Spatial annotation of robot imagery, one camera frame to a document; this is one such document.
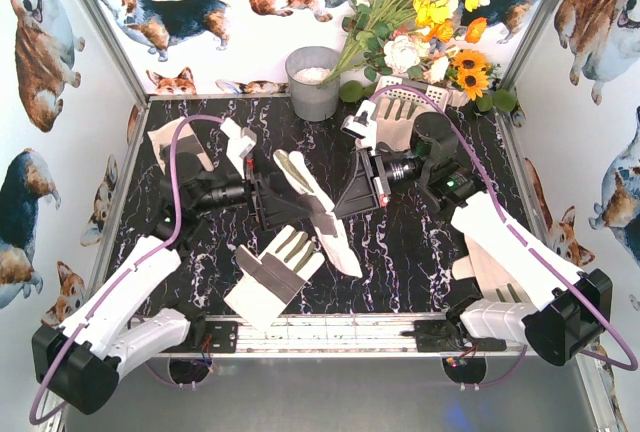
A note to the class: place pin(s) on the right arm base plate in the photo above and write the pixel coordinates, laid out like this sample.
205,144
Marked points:
449,334

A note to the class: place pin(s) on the white grey glove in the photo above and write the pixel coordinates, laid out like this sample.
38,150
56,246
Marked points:
271,280
187,145
329,229

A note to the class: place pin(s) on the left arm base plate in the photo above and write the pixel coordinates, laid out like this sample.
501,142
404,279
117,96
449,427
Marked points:
215,336

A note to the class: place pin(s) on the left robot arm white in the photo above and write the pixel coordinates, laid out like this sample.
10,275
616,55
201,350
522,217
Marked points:
83,359

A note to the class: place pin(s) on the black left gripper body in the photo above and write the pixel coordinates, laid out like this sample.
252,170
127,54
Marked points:
255,196

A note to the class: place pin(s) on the grey metal bucket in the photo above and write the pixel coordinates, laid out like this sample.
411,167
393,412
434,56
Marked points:
313,87

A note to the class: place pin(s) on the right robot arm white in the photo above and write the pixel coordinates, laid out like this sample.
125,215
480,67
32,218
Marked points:
532,296

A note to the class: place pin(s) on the green moss ball left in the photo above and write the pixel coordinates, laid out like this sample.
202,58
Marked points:
351,91

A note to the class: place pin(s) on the white glove near right base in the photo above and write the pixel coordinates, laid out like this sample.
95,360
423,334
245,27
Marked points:
494,281

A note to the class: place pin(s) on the green moss ball right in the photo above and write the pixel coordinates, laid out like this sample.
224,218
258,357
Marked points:
501,100

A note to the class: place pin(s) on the white perforated storage basket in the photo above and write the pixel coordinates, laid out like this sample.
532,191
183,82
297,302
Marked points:
418,93

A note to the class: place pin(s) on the white glove with green fingers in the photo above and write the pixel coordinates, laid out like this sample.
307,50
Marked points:
394,127

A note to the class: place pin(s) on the green moss ball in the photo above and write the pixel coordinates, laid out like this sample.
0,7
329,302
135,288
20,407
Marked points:
351,91
501,100

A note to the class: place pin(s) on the aluminium front rail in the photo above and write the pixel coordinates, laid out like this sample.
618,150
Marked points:
367,335

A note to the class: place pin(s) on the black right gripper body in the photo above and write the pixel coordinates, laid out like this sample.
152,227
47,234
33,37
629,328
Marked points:
376,177

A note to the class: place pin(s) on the artificial flower bouquet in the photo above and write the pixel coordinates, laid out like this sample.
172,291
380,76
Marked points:
419,39

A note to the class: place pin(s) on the sunflower pot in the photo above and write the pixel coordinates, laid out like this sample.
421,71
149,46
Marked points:
470,76

